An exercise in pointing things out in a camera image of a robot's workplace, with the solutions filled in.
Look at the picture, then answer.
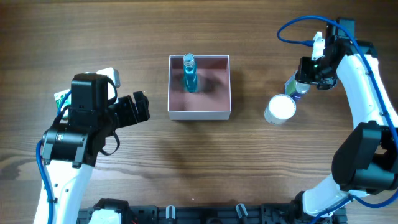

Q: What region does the clear spray bottle blue label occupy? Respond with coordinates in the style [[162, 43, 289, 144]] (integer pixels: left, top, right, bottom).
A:
[[284, 70, 310, 101]]

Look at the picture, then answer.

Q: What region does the cotton swab round container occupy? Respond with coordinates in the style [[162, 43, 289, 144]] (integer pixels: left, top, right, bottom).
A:
[[264, 94, 296, 125]]

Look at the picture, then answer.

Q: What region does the green white soap box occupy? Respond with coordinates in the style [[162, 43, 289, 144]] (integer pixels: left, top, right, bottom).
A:
[[54, 89, 72, 115]]

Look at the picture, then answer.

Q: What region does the teal mouthwash bottle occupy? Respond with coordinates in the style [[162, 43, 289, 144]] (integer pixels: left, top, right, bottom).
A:
[[183, 53, 198, 93]]

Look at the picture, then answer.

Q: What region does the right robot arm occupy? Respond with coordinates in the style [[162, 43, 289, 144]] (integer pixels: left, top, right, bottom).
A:
[[295, 16, 397, 220]]

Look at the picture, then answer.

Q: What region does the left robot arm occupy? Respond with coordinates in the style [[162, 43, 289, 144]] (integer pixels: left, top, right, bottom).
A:
[[34, 73, 150, 223]]

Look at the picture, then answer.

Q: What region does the white box with pink interior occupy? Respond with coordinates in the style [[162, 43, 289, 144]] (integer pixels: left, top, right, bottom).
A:
[[167, 55, 232, 121]]

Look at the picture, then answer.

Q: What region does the right blue cable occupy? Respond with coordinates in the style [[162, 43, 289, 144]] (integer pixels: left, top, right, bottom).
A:
[[276, 15, 398, 224]]

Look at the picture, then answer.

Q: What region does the blue cable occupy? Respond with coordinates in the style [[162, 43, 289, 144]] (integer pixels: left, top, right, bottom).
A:
[[276, 15, 398, 224], [35, 90, 73, 224]]

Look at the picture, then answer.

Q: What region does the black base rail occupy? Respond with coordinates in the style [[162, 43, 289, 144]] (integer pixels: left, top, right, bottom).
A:
[[76, 199, 348, 224]]

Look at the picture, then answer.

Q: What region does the left blue cable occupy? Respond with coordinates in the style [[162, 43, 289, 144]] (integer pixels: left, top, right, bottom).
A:
[[35, 90, 73, 224]]

